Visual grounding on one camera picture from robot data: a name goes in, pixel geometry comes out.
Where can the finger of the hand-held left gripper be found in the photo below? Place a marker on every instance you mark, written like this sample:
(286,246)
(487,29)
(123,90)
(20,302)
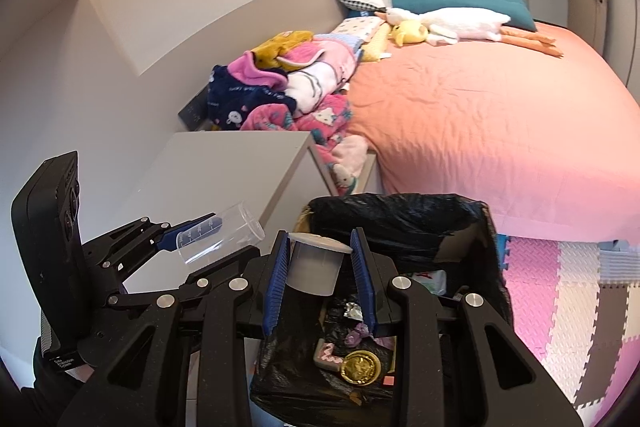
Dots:
(170,238)
(225,267)

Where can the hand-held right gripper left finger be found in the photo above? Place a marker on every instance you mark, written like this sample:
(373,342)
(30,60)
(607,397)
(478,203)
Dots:
(277,287)

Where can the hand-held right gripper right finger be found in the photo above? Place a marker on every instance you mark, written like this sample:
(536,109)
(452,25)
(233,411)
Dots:
(365,287)

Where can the clear measuring cup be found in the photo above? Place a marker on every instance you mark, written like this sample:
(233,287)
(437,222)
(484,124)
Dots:
(225,232)

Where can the grey plastic cup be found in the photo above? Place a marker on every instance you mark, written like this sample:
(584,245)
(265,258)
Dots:
(315,269)

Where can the purple plastic bag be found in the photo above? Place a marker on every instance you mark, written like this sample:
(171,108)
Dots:
(359,336)

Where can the gold foil cup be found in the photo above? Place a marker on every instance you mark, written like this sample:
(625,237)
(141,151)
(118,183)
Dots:
(361,367)

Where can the bin with black bag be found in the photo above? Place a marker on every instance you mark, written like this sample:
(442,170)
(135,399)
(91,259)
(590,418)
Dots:
(410,217)

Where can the person's left forearm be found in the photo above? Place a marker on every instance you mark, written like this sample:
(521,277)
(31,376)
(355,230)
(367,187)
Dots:
(45,402)

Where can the orange bed sheet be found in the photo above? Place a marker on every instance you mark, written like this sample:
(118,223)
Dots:
(475,132)

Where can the foam puzzle floor mat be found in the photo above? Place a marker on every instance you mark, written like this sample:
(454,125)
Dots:
(575,307)

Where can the pink white folded blanket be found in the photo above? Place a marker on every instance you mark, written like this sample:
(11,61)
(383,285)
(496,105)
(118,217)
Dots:
(320,77)

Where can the mustard yellow garment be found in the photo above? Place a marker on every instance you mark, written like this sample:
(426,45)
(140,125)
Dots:
(280,44)

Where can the pale yellow plush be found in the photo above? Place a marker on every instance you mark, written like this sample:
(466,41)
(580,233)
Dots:
(375,49)

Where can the yellow plush toy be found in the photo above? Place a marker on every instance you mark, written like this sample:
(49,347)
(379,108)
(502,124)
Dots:
(410,32)

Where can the small white patterned pillow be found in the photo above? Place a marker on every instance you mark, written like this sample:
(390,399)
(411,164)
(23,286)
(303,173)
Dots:
(357,27)

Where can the white goose plush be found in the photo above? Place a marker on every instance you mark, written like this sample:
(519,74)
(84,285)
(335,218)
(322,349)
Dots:
(465,24)

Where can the black wall socket panel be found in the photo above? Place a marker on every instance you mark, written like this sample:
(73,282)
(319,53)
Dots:
(192,109)

